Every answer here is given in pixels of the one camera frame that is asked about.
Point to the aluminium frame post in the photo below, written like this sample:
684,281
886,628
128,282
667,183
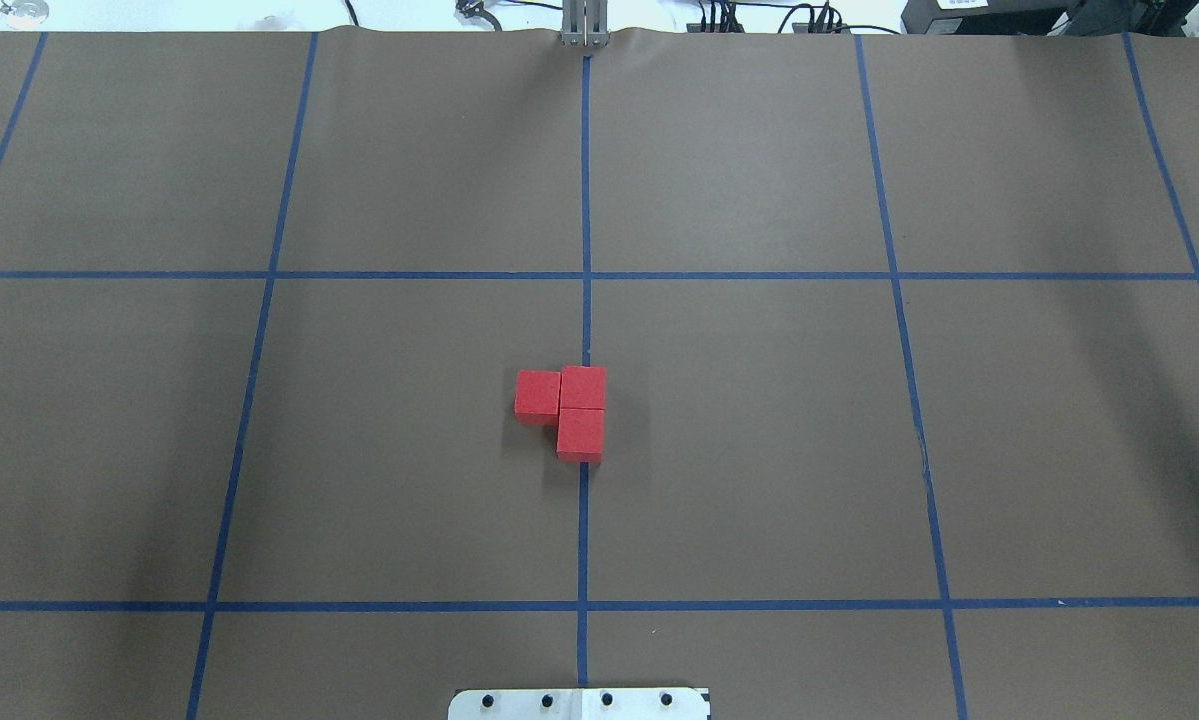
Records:
584,23

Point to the black box device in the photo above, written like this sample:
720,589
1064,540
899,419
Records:
1041,18

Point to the brown paper table mat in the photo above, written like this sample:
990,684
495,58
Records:
841,377

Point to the white camera stand base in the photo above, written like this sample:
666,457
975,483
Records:
582,703

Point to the clear tape roll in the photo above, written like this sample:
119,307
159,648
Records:
24,14

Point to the red block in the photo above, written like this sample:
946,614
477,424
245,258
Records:
537,398
580,435
583,387

